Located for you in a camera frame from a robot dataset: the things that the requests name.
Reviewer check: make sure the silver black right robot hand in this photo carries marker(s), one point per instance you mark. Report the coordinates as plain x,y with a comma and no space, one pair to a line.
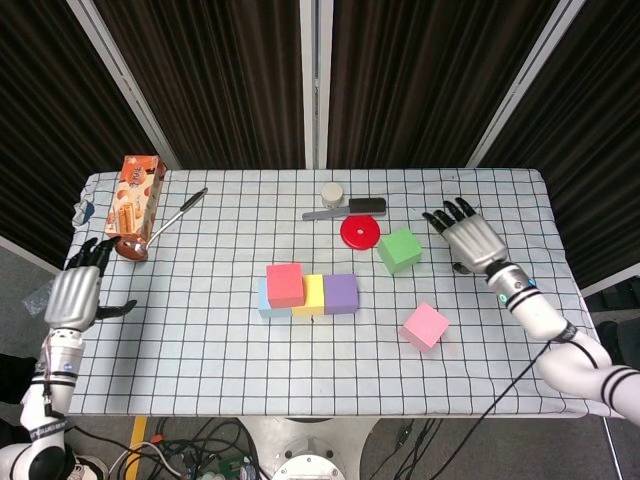
475,242

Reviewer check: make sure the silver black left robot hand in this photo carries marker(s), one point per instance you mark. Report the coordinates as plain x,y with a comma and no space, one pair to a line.
72,300

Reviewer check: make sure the green foam cube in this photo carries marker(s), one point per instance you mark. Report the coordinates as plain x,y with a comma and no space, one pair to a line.
399,247

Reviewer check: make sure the purple foam cube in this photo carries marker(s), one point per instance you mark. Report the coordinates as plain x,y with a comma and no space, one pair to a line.
341,294

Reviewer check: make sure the yellow foam cube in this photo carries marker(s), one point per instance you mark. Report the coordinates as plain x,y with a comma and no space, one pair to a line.
314,297

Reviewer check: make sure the red foam cube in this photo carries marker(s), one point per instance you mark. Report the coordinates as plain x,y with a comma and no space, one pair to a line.
285,285

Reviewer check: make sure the light blue foam cube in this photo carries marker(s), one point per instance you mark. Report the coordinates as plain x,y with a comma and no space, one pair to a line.
272,312

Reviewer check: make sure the clear plastic bag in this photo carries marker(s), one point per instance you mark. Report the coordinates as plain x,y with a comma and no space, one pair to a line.
36,300

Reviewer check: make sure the blue table clip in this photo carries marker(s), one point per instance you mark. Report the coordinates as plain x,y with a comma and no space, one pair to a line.
88,211

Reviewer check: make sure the pink foam cube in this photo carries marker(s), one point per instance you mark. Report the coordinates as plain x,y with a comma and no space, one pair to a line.
424,326

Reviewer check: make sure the red round plastic lid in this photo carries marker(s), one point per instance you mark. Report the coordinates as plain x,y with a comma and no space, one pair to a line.
367,235

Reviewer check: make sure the grey brush black bristles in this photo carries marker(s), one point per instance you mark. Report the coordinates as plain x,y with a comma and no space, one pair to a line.
367,206

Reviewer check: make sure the orange biscuit snack box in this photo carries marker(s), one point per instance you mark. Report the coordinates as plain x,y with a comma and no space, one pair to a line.
132,195

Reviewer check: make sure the small white lidded jar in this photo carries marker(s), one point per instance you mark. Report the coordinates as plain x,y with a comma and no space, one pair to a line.
332,194

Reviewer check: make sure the dark corrugated partition panel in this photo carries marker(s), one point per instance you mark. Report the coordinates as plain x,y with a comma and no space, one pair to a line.
600,125
415,85
215,85
50,125

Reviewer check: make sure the white shoe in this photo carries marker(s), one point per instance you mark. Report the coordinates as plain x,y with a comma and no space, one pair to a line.
87,472

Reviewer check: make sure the white black checkered tablecloth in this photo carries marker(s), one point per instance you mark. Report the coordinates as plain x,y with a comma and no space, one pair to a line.
300,370

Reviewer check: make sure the green power strip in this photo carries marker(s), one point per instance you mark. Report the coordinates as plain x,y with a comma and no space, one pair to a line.
230,466

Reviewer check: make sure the white partition frame post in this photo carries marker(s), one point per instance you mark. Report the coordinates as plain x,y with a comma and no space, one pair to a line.
306,100
120,75
529,75

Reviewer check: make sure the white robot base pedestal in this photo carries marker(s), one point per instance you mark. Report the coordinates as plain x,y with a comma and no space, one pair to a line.
305,440

